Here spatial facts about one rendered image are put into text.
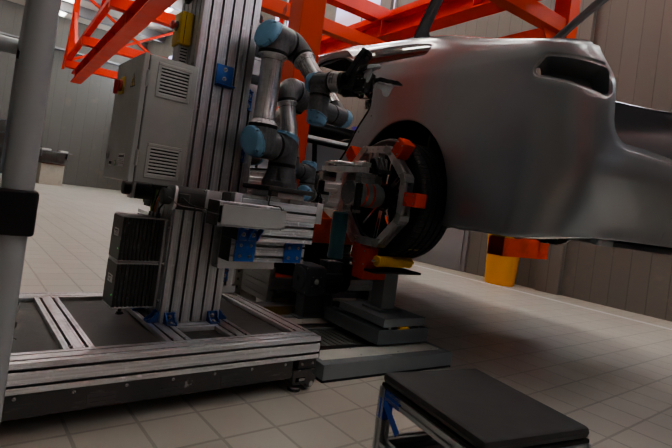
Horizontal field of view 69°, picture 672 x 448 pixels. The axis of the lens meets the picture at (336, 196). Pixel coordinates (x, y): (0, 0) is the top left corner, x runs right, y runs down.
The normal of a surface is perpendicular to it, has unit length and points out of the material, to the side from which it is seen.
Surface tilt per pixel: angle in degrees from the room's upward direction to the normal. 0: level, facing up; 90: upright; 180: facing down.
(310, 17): 90
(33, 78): 90
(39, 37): 90
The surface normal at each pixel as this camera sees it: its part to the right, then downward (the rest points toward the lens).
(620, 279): -0.77, -0.11
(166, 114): 0.62, 0.07
